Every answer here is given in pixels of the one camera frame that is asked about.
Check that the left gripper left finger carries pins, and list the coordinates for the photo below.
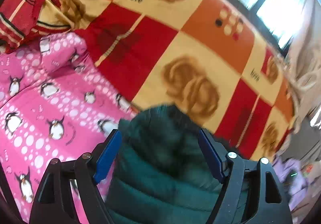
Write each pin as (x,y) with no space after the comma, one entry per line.
(53,201)

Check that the grey patterned curtain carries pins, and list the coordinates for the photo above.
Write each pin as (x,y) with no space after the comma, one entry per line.
(304,63)

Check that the pink penguin quilt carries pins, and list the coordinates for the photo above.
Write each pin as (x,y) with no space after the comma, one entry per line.
(54,104)

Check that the dark green puffer jacket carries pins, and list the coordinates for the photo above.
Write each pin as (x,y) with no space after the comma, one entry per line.
(160,174)

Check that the purple cloth pile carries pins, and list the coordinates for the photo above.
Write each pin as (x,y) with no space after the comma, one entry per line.
(294,183)

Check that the red orange rose bedsheet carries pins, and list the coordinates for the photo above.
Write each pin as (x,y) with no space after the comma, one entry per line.
(201,55)

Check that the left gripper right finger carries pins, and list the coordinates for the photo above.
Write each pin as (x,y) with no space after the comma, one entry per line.
(266,201)

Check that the red striped blanket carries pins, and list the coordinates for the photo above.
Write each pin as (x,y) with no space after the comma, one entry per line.
(20,19)

